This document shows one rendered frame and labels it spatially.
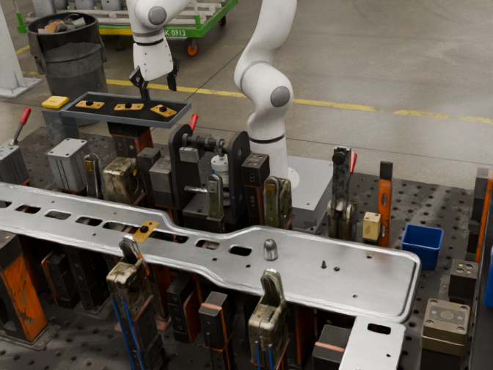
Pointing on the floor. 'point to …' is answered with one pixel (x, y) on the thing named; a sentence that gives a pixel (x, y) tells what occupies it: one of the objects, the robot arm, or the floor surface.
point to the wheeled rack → (211, 7)
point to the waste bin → (69, 55)
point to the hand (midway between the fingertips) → (159, 92)
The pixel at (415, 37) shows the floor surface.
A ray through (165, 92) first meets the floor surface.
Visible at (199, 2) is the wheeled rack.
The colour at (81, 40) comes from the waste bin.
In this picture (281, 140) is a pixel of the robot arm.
